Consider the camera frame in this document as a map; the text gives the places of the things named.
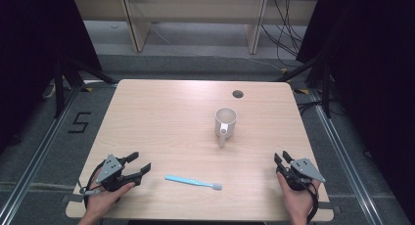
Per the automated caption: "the grey tape piece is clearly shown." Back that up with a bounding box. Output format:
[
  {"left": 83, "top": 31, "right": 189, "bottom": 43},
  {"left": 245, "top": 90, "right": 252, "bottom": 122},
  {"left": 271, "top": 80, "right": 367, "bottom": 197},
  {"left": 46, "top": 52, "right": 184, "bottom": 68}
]
[
  {"left": 316, "top": 201, "right": 343, "bottom": 215},
  {"left": 61, "top": 193, "right": 84, "bottom": 204}
]

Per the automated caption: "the light blue toothbrush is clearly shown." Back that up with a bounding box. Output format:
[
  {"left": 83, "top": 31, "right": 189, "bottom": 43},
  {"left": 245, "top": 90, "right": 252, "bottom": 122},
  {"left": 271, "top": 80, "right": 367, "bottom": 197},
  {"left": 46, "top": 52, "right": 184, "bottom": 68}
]
[{"left": 163, "top": 174, "right": 224, "bottom": 192}]

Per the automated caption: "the person's left hand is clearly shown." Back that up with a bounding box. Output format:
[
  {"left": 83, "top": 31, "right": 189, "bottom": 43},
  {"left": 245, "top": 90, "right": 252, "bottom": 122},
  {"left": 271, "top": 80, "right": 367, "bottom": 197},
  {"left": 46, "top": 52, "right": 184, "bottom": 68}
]
[{"left": 83, "top": 172, "right": 137, "bottom": 221}]

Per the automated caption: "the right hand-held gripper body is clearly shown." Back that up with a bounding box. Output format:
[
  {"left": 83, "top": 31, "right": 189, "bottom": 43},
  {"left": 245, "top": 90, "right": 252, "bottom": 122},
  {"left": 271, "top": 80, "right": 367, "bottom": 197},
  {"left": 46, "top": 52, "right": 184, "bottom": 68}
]
[{"left": 275, "top": 157, "right": 327, "bottom": 192}]

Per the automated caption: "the black floor cable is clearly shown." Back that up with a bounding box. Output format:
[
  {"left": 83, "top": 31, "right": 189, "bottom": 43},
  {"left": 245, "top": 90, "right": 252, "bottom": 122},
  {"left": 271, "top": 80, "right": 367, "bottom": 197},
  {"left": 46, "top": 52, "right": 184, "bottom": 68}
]
[{"left": 296, "top": 99, "right": 325, "bottom": 116}]

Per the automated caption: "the black metal stand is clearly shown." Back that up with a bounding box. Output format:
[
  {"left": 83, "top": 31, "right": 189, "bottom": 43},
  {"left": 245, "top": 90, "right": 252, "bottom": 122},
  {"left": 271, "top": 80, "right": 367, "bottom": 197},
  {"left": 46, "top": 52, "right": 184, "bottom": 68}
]
[
  {"left": 273, "top": 54, "right": 333, "bottom": 119},
  {"left": 53, "top": 54, "right": 119, "bottom": 119}
]

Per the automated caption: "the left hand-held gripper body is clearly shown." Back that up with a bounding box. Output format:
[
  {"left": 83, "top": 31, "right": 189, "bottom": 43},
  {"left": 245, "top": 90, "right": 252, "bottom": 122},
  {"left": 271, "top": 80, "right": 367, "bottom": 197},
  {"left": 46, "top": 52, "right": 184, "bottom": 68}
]
[{"left": 95, "top": 153, "right": 137, "bottom": 193}]

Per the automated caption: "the white cup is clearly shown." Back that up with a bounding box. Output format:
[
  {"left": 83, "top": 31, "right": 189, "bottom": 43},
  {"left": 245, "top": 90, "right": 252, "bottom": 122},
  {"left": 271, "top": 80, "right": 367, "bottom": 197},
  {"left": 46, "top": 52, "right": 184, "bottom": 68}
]
[{"left": 213, "top": 107, "right": 238, "bottom": 150}]

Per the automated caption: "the beige wooden desk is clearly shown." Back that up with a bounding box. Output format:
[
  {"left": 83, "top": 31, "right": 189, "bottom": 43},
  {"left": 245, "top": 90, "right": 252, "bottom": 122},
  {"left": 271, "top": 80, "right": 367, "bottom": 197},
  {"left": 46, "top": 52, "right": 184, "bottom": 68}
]
[{"left": 71, "top": 0, "right": 319, "bottom": 55}]

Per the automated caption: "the person's right hand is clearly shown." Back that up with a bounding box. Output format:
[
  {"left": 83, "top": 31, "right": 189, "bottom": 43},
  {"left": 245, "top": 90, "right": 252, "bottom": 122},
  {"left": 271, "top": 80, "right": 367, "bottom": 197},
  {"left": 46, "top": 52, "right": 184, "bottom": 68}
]
[{"left": 276, "top": 171, "right": 323, "bottom": 223}]

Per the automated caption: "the dark curtain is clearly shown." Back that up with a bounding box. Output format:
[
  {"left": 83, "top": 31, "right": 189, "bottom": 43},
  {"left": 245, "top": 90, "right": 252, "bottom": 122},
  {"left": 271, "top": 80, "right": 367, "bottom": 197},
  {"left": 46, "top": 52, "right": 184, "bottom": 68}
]
[
  {"left": 295, "top": 0, "right": 415, "bottom": 216},
  {"left": 0, "top": 0, "right": 103, "bottom": 155}
]

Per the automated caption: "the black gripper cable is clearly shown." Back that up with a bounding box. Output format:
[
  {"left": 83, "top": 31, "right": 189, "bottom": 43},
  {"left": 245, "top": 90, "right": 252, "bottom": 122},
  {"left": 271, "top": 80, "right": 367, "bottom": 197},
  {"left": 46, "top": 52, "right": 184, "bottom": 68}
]
[
  {"left": 302, "top": 181, "right": 321, "bottom": 225},
  {"left": 77, "top": 160, "right": 109, "bottom": 210}
]

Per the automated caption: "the aluminium floor rail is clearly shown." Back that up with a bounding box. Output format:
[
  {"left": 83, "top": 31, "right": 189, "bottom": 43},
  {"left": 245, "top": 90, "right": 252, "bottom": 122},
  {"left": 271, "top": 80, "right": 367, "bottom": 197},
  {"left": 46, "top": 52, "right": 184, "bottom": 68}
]
[
  {"left": 0, "top": 85, "right": 82, "bottom": 225},
  {"left": 307, "top": 87, "right": 386, "bottom": 225}
]

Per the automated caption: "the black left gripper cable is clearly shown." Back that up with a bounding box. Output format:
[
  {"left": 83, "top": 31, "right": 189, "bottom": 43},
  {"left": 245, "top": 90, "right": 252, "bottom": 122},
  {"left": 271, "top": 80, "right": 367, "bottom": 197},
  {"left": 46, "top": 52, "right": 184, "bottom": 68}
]
[{"left": 77, "top": 160, "right": 109, "bottom": 210}]

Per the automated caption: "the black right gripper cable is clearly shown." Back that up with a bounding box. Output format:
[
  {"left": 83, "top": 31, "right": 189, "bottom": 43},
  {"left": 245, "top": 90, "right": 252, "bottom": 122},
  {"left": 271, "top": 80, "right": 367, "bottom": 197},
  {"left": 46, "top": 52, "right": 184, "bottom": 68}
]
[{"left": 302, "top": 181, "right": 321, "bottom": 225}]

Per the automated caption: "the bundle of black cables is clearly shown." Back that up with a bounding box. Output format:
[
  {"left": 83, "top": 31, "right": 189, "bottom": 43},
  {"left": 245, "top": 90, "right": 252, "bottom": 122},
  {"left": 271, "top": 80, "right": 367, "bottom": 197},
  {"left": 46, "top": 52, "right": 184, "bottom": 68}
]
[{"left": 259, "top": 0, "right": 305, "bottom": 68}]

